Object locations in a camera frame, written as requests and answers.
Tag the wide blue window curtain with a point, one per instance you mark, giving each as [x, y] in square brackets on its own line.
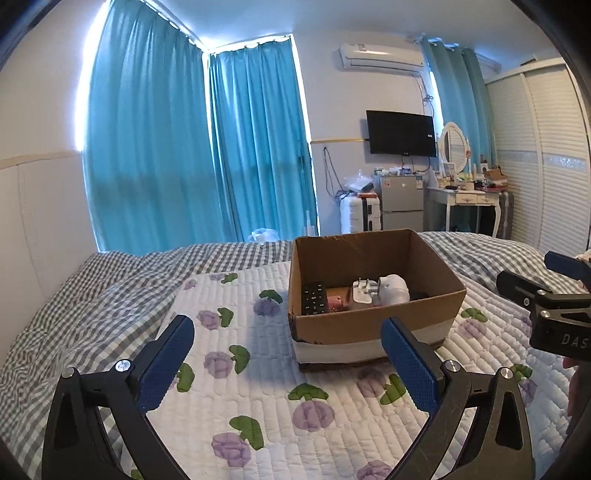
[147, 138]

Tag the clear plastic bag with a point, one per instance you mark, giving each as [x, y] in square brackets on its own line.
[358, 182]

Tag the white dressing table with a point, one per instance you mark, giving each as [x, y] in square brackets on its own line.
[461, 198]

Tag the silver suitcase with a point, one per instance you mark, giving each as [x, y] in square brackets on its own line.
[507, 214]

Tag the white floral quilt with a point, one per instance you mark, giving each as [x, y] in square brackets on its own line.
[258, 383]

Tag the small brown cardboard box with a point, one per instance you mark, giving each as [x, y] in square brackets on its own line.
[494, 174]

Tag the white plug adapter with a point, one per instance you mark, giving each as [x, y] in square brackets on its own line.
[364, 295]

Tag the white air conditioner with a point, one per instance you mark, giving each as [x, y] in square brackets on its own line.
[381, 57]

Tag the pink glossy box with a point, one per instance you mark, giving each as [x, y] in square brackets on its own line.
[336, 302]

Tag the teal curtain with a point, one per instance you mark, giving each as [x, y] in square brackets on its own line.
[461, 101]

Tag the white round handheld device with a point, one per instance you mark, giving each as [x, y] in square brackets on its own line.
[395, 288]

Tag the white plastic bag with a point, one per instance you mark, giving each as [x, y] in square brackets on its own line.
[264, 234]

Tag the black remote control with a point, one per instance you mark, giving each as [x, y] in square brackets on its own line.
[314, 299]

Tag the white bed headboard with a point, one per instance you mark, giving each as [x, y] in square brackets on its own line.
[41, 240]

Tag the person's right hand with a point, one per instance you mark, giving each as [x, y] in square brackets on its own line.
[579, 392]

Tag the white slatted wardrobe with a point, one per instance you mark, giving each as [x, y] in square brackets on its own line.
[545, 161]

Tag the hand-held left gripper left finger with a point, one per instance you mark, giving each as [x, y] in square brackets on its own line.
[164, 367]

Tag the white suitcase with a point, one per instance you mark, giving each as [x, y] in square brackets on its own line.
[351, 214]

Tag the silver mini fridge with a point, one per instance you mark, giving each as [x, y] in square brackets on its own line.
[401, 203]

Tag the grey checked duvet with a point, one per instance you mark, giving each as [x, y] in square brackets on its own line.
[69, 314]

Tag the narrow blue window curtain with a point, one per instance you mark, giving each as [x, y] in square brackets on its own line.
[258, 138]

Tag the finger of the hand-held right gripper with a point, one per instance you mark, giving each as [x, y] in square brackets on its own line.
[568, 265]
[521, 286]

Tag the black wall television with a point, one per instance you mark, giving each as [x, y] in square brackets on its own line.
[401, 134]

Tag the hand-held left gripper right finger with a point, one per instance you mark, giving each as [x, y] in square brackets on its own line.
[411, 367]

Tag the white oval mirror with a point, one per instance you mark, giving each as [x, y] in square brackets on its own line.
[453, 145]

